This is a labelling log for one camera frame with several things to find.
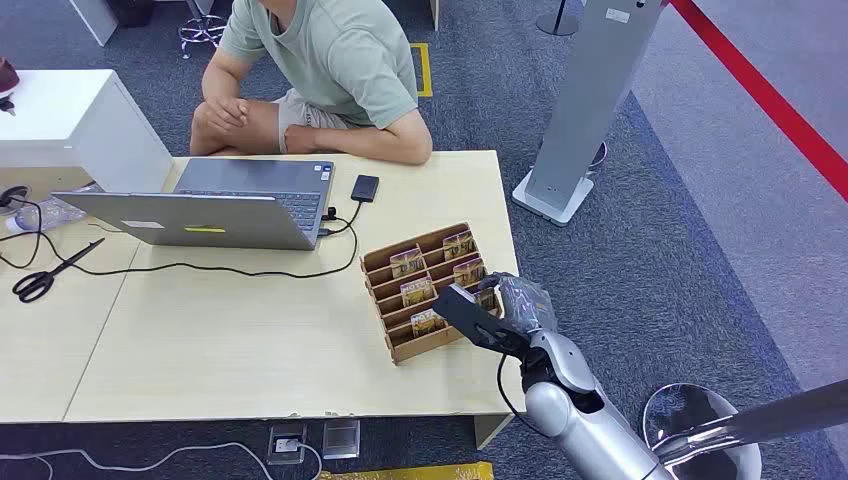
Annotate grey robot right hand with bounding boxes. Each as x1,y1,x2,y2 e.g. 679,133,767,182
477,271,559,337

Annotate wooden card holder rack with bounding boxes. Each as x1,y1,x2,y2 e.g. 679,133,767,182
359,221,505,366

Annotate person's left hand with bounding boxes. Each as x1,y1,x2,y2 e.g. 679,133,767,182
284,125,321,156

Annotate person's hand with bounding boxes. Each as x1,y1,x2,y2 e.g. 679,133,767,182
206,96,251,136
284,125,321,156

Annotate person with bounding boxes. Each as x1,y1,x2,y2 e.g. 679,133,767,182
189,0,434,167

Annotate person's right hand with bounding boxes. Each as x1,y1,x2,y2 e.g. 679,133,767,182
206,96,251,136

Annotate table leg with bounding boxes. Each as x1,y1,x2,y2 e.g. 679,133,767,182
472,413,515,451

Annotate chrome stanchion base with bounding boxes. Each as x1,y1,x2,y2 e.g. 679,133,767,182
641,382,764,480

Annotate black external drive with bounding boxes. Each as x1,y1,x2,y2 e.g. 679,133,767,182
350,174,381,203

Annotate yellow foil object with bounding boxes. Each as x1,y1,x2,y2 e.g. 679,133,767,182
317,461,496,480

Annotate grey kiosk pillar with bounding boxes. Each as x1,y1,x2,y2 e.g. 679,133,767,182
511,0,664,228

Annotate metal floor cover plate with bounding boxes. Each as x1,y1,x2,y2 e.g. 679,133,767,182
322,419,362,462

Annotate chrome stanchion pole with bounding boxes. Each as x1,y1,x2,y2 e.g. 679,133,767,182
652,380,848,466

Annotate floor power socket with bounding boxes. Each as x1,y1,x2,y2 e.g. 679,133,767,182
267,423,310,467

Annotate red barrier belt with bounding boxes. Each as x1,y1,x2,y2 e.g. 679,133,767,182
667,0,848,204

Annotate grey laptop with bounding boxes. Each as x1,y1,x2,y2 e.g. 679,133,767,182
51,157,336,252

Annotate chrome chair base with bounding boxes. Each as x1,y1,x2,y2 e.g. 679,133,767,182
177,0,231,60

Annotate black scissors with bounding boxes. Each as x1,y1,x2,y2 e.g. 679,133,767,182
11,238,106,305

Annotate white cabinet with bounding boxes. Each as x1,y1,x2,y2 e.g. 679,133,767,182
0,69,176,204

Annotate clear plastic bottle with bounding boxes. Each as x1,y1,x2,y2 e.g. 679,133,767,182
5,193,91,234

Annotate white furniture panel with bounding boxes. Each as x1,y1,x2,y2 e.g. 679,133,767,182
68,0,121,48

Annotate black round device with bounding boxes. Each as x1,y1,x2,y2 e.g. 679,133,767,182
0,185,32,217

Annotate dark red object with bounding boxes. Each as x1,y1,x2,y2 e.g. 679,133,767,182
0,56,21,95

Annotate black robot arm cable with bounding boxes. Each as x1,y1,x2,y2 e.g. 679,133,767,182
496,352,552,440

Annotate short black drive cable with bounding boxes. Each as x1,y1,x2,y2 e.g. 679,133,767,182
317,200,364,238

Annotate long black power cable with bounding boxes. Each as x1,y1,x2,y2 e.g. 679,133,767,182
0,195,360,280

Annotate white floor cable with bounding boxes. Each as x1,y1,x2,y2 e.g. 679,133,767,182
0,441,325,480

